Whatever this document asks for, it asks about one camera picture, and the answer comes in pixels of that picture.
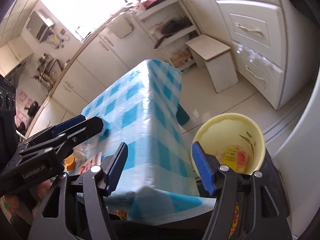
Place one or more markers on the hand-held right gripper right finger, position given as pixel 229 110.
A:
pixel 202 170

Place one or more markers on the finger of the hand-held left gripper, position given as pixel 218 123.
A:
pixel 67 125
pixel 92 126

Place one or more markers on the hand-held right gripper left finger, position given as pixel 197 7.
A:
pixel 117 167

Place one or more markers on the yellow snack packet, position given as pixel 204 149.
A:
pixel 231 156

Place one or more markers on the clear bottle with orange cap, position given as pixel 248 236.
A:
pixel 70 162

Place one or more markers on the yellow plastic bucket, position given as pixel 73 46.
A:
pixel 225 130

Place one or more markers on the person's left hand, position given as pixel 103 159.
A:
pixel 45 190

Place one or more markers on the black wok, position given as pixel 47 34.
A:
pixel 32 107

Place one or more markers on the utensil rack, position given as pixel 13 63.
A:
pixel 48 71

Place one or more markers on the white kitchen counter cabinets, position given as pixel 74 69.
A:
pixel 85 67

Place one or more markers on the table with blue checkered tablecloth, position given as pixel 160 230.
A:
pixel 155 120

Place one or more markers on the white appliance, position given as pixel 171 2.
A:
pixel 300 142

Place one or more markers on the grey water heater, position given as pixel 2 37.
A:
pixel 37 27

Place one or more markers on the white hanging plastic bag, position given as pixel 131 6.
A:
pixel 121 27

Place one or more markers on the white wooden stool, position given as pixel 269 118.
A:
pixel 220 67

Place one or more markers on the bag of food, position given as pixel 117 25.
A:
pixel 181 57

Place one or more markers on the clear plastic wrap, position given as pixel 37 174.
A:
pixel 252 53

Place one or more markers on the black frying pan with lid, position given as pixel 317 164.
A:
pixel 175 25

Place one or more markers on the white shelf rack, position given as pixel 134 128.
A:
pixel 160 6

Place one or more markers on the white drawer cabinet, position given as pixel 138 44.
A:
pixel 250 12

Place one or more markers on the pink patterned wall stickers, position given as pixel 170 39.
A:
pixel 22 100

